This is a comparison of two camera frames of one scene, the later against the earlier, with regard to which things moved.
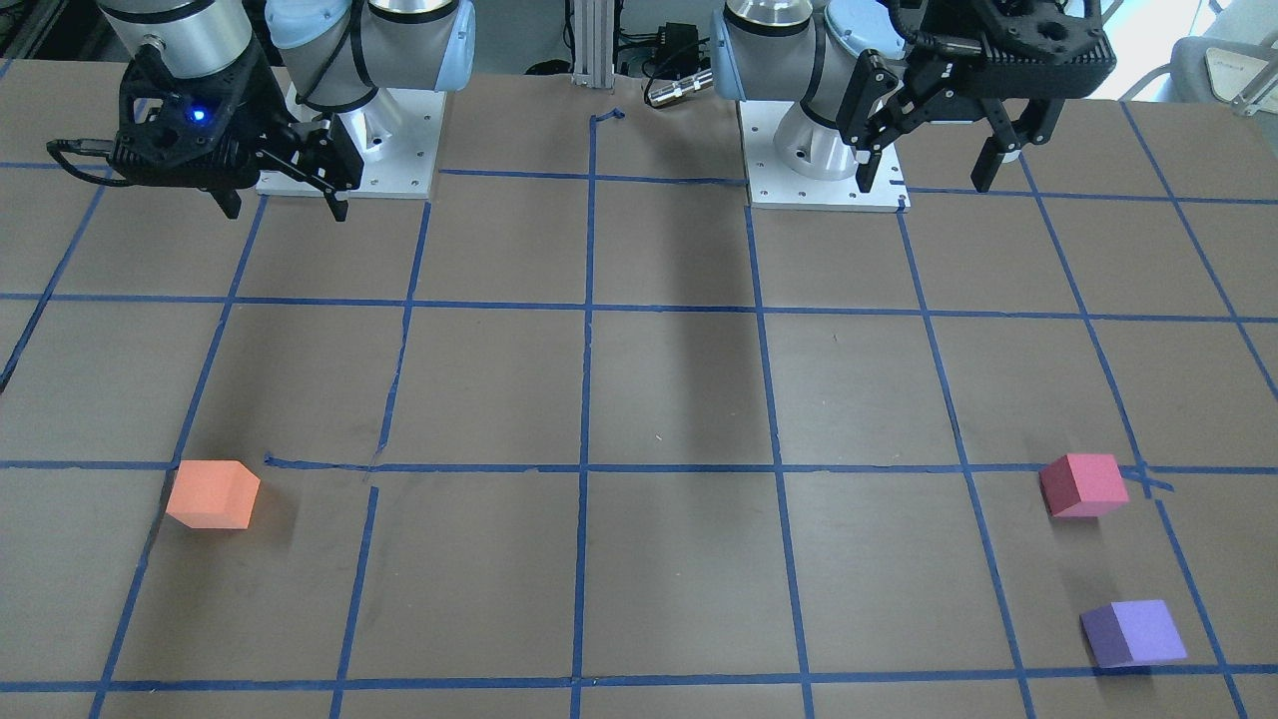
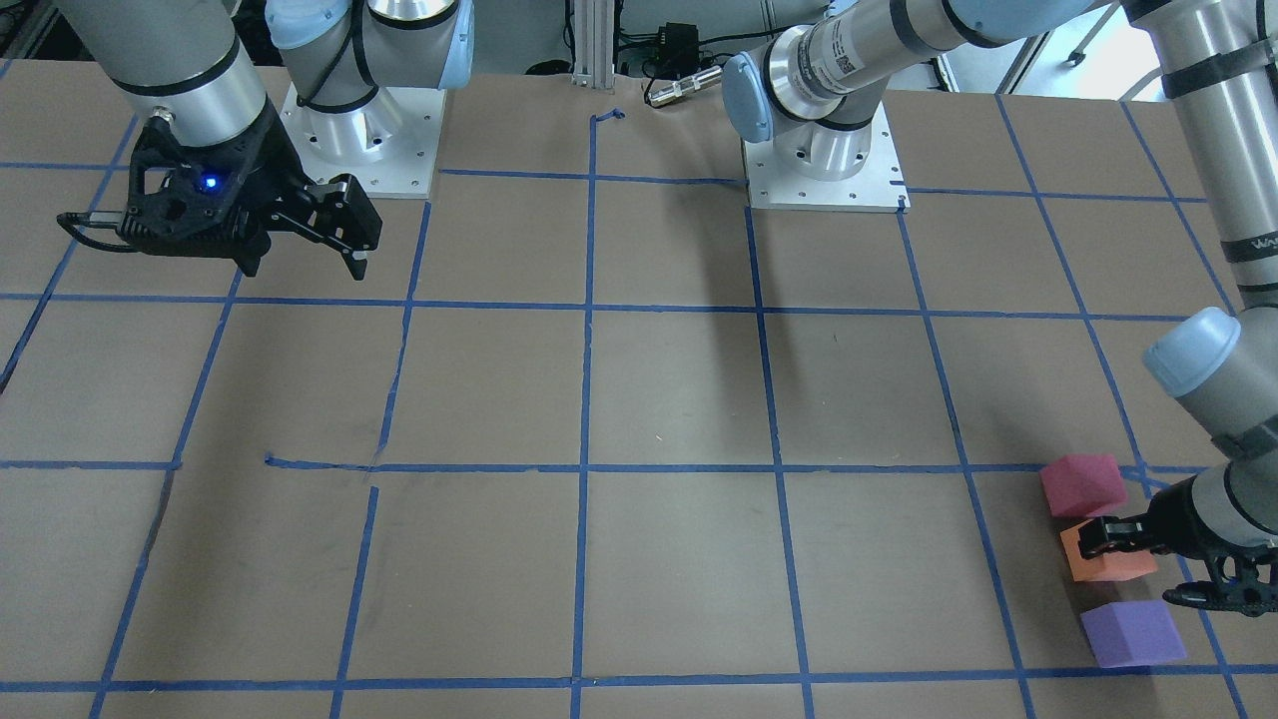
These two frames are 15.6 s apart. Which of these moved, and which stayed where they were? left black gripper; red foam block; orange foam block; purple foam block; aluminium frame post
Moved: left black gripper; orange foam block
Stayed: red foam block; purple foam block; aluminium frame post
